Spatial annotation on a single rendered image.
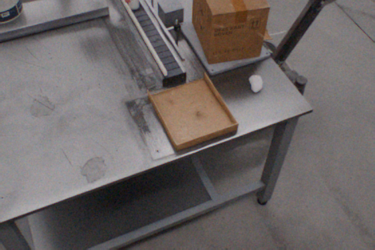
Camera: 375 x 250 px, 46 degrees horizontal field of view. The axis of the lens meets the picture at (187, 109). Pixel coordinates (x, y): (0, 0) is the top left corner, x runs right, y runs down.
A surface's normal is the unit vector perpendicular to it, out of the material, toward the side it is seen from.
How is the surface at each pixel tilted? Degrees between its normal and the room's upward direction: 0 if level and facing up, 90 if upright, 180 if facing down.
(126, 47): 0
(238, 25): 90
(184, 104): 0
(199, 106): 0
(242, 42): 90
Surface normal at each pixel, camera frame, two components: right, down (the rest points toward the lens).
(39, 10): 0.03, -0.64
